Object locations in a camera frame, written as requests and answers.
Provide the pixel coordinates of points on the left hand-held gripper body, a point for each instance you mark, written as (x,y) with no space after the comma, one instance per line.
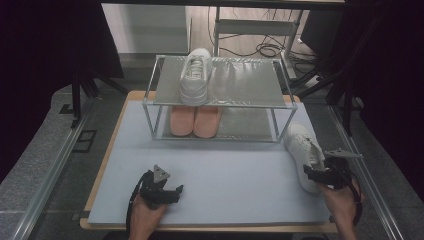
(153,193)

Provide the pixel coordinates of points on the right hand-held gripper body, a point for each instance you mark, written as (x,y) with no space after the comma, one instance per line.
(338,173)

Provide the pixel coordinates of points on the white sneaker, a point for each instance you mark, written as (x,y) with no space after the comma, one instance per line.
(300,143)
(195,86)

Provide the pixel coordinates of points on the pink slipper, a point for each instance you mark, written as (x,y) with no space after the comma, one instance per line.
(181,121)
(206,121)

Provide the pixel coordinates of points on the grey metal shoe rack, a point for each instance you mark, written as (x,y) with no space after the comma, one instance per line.
(246,83)

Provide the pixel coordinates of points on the person's right hand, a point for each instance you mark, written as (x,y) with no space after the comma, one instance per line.
(343,203)

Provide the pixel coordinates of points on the pale blue foam mat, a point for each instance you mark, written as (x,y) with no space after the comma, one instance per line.
(233,186)

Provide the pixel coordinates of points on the black metal stand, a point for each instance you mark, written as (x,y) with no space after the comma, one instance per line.
(347,106)

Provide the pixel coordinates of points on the dark curtain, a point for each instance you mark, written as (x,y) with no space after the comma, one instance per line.
(393,83)
(40,66)

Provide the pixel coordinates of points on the black tripod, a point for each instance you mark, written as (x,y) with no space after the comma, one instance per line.
(76,96)

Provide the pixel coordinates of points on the white metal stand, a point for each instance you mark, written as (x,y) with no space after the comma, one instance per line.
(253,27)

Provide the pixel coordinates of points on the white panel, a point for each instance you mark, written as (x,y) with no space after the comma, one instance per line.
(146,28)

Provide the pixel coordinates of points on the aluminium rail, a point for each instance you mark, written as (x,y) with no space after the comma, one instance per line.
(50,180)
(376,200)

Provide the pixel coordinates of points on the black floor bracket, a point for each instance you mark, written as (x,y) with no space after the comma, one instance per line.
(77,146)

